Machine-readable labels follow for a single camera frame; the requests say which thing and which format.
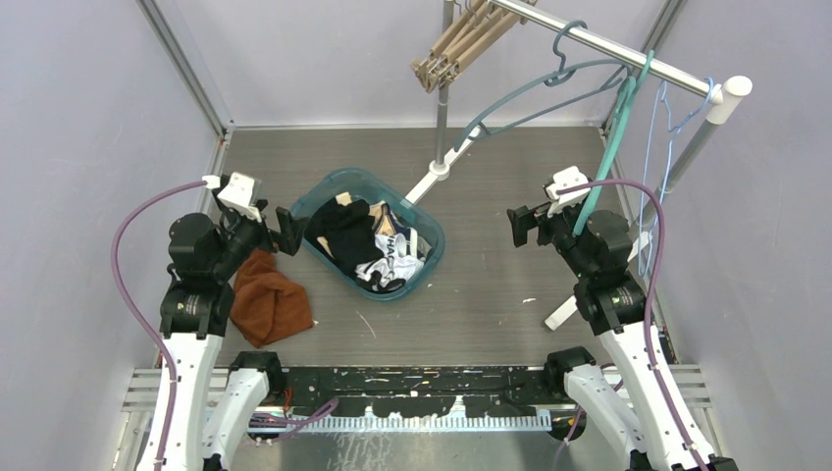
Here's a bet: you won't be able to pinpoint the white clothes rack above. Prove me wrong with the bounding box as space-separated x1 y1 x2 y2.
402 0 754 332

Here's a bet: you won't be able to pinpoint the teal plastic hanger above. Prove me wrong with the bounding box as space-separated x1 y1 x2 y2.
574 49 655 236

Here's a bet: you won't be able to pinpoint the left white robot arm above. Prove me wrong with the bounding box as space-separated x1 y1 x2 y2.
136 208 308 470

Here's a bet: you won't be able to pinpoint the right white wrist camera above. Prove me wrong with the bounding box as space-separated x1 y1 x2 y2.
543 166 590 218

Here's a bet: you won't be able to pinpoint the black garment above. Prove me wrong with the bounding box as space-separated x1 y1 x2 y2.
304 198 383 279

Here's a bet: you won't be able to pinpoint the white black underwear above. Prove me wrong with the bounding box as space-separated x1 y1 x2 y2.
354 235 427 294

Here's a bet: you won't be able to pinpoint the beige underwear navy trim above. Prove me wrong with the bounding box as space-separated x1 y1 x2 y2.
369 201 403 236

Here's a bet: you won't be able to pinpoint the wooden hangers at back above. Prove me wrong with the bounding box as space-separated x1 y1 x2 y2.
411 0 527 93

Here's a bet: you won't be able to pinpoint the brown towel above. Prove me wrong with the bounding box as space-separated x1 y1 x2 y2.
230 249 314 348

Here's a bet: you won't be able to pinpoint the purple cable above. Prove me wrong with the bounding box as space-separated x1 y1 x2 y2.
110 177 223 471
558 179 709 471

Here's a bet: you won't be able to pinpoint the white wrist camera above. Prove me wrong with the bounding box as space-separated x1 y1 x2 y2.
543 166 590 218
218 172 263 223

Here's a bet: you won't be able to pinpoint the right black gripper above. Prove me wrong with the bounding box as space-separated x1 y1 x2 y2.
508 195 594 281

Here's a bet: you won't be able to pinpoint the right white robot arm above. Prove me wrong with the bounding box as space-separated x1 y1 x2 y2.
507 204 737 470

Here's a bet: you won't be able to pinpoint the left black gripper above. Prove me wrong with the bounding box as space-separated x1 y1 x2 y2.
210 199 307 279

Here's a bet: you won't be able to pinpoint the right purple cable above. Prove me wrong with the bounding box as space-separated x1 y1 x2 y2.
558 179 709 471

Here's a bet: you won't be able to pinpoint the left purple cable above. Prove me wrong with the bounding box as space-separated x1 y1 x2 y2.
110 177 223 471

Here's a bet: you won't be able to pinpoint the teal plastic basket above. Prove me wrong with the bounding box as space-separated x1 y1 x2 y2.
291 168 444 301

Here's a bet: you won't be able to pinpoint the light blue wire hanger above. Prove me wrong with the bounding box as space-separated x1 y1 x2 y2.
636 77 716 278

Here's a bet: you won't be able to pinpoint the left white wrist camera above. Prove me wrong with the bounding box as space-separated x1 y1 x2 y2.
218 172 263 223

